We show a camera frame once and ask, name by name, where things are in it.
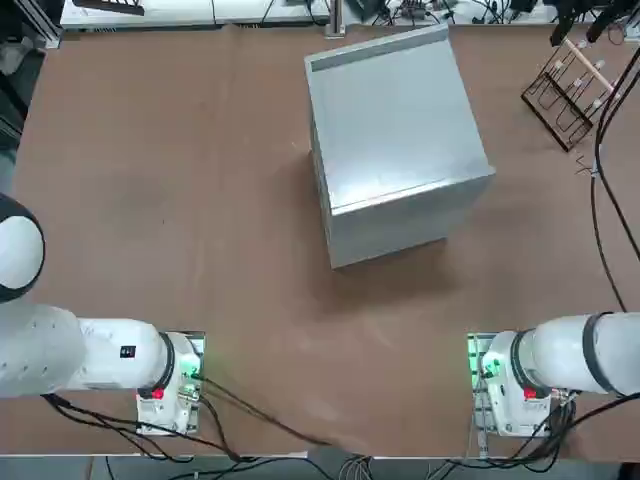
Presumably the gray steel cabinet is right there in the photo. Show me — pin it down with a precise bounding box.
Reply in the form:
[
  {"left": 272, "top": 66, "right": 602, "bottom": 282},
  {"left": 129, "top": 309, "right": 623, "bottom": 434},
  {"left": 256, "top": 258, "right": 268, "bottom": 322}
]
[{"left": 303, "top": 23, "right": 497, "bottom": 272}]

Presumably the black wire cup rack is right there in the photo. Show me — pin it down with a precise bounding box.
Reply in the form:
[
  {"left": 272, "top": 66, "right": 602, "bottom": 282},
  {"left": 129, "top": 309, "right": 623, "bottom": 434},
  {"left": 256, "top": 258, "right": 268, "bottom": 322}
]
[{"left": 519, "top": 38, "right": 624, "bottom": 154}]

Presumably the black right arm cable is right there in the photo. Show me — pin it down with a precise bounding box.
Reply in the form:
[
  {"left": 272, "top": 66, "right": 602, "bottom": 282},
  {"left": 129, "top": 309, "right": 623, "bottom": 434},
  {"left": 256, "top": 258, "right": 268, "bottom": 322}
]
[{"left": 591, "top": 44, "right": 640, "bottom": 312}]

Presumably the aluminium camera post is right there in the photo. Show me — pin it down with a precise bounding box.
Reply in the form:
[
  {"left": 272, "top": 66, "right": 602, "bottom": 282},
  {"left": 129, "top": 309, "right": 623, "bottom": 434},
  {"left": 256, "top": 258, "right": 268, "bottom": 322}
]
[{"left": 323, "top": 0, "right": 347, "bottom": 39}]

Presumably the black cable on table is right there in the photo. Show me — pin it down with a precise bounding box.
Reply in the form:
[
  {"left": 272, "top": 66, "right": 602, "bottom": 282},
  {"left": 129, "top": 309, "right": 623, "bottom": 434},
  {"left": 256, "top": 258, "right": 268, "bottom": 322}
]
[{"left": 198, "top": 374, "right": 334, "bottom": 447}]

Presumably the aluminium frame profile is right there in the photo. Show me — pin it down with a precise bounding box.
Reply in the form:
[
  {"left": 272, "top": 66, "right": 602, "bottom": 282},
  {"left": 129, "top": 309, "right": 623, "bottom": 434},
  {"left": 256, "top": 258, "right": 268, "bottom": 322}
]
[{"left": 40, "top": 0, "right": 65, "bottom": 50}]

